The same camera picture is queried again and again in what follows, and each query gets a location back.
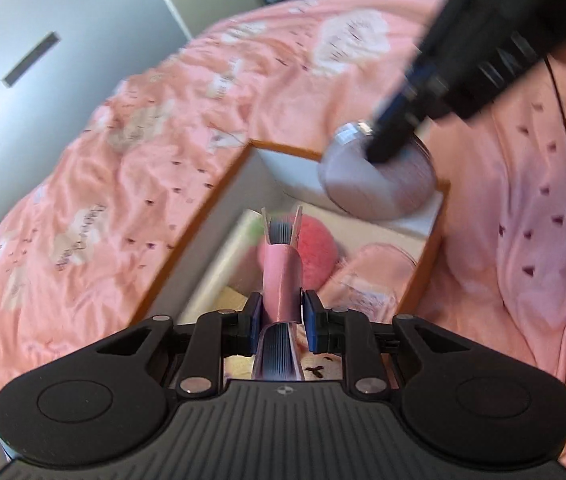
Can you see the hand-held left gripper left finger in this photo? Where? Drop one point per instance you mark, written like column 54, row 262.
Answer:
column 255, row 320

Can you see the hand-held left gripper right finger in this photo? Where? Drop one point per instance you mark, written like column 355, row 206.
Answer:
column 313, row 322

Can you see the long white box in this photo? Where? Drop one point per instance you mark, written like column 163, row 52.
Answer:
column 228, row 265

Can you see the orange cardboard box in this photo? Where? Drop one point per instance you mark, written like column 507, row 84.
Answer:
column 288, row 175

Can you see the pink peach plush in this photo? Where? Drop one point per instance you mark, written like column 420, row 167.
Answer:
column 318, row 250

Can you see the dark wall strip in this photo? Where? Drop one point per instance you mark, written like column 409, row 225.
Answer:
column 30, row 60

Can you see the pink printed blanket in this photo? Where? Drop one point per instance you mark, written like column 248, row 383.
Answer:
column 138, row 185

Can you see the pink cartoon pouch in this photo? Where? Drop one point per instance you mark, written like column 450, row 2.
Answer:
column 378, row 280

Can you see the cream crochet bunny doll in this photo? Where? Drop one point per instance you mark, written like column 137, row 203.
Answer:
column 328, row 367

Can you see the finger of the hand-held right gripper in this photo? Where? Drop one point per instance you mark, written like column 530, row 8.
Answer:
column 398, row 125

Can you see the pink notebook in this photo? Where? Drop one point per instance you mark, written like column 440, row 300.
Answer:
column 280, row 280

